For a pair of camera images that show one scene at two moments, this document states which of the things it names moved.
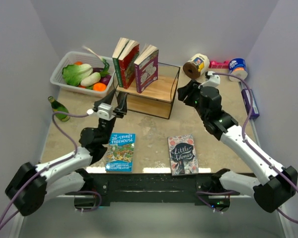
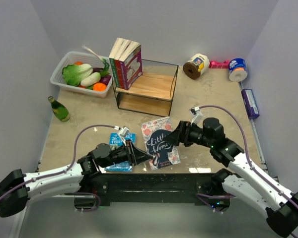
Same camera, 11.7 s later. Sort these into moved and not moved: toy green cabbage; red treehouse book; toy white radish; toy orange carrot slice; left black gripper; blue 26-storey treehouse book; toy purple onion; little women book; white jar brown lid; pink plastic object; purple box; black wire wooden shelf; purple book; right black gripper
Moved: purple book; little women book; left black gripper; red treehouse book; right black gripper
Not moved: blue 26-storey treehouse book; black wire wooden shelf; white jar brown lid; purple box; toy white radish; toy green cabbage; toy orange carrot slice; pink plastic object; toy purple onion
